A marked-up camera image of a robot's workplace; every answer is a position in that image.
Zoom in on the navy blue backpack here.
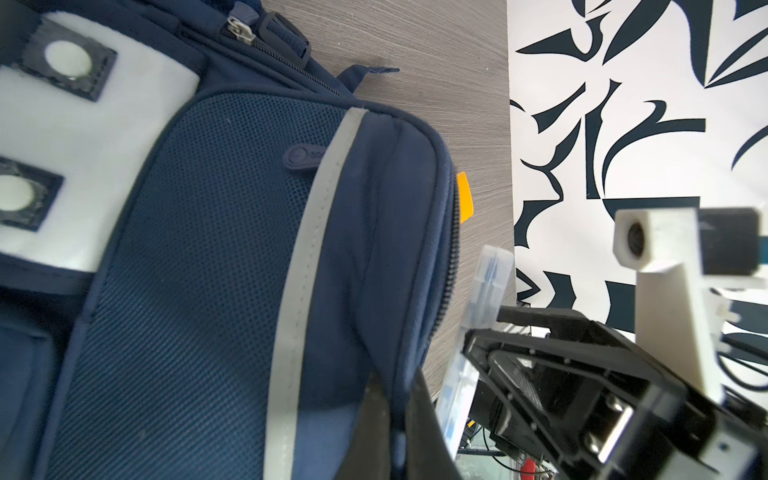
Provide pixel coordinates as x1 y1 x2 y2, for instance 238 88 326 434
1 1 460 479

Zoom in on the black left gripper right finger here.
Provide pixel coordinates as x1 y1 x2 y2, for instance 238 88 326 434
405 370 462 480

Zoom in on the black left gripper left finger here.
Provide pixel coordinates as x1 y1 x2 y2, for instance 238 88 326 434
335 374 391 480

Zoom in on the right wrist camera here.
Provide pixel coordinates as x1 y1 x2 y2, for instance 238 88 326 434
613 207 767 403

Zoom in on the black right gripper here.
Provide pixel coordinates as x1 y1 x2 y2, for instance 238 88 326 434
471 306 767 479

